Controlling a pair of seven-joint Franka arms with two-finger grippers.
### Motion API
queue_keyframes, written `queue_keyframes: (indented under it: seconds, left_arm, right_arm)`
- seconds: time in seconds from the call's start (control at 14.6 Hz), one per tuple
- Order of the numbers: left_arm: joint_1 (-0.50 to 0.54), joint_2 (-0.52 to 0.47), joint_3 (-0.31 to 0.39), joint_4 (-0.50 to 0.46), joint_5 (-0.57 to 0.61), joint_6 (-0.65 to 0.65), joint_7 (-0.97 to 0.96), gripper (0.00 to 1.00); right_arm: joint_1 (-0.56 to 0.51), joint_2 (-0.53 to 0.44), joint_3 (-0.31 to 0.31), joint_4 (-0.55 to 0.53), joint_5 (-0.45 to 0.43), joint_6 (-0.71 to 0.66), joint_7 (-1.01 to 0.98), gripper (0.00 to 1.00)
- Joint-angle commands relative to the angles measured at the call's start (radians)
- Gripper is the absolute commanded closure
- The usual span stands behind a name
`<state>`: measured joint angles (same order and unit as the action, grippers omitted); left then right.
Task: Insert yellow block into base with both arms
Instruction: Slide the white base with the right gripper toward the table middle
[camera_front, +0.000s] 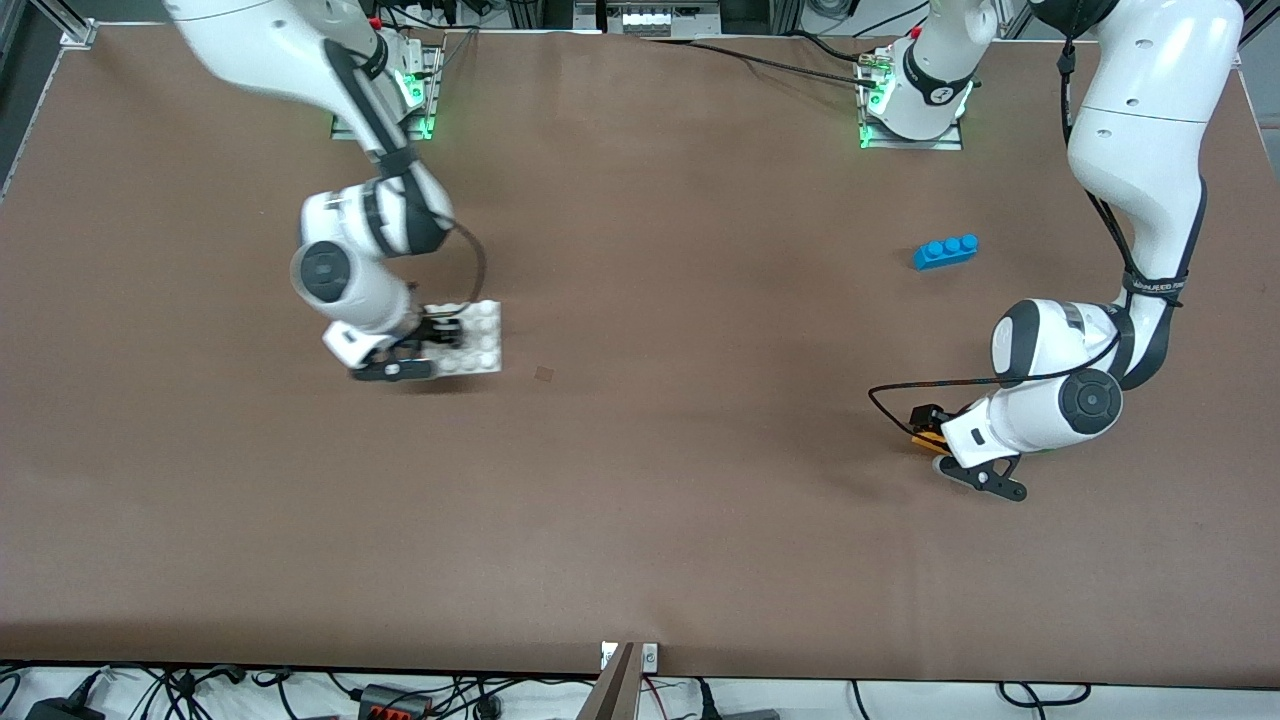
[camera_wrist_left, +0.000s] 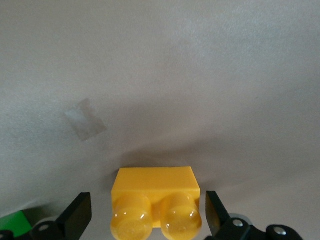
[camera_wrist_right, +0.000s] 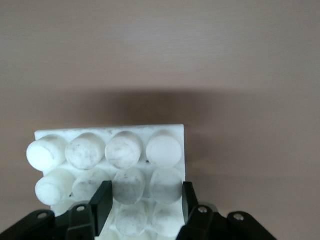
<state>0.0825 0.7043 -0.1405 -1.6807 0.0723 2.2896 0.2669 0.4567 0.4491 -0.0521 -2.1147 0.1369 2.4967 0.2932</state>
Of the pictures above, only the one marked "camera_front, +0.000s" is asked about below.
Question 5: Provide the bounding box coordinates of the short black table cable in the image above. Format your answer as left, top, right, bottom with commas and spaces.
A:
788, 32, 867, 63

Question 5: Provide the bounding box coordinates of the black looped floor cable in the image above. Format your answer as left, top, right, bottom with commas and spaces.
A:
998, 682, 1093, 708

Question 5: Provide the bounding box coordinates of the black and red connector box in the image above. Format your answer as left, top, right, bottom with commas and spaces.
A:
358, 685, 433, 720

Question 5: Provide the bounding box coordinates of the blue toy block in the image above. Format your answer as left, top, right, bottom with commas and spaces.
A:
912, 234, 980, 271

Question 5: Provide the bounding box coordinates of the white power strip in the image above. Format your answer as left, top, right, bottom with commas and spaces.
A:
604, 0, 723, 37

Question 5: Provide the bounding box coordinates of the white studded base plate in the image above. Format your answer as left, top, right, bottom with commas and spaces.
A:
420, 300, 504, 377

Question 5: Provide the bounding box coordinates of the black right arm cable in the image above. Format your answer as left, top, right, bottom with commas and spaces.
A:
325, 40, 489, 313

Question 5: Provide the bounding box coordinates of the black power adapter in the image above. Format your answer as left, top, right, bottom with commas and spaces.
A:
25, 670, 107, 720

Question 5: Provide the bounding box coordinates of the long black table cable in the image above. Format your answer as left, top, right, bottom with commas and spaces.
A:
640, 36, 873, 81

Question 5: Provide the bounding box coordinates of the grey camera pole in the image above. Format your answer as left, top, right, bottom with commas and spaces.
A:
578, 642, 639, 720

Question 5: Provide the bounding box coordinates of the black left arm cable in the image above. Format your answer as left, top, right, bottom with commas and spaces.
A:
867, 30, 1193, 441

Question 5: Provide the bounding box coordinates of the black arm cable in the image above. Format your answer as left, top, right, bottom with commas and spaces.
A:
325, 40, 489, 313
867, 30, 1193, 441

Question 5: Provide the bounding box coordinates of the aluminium frame profile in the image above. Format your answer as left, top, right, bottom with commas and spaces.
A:
40, 0, 99, 49

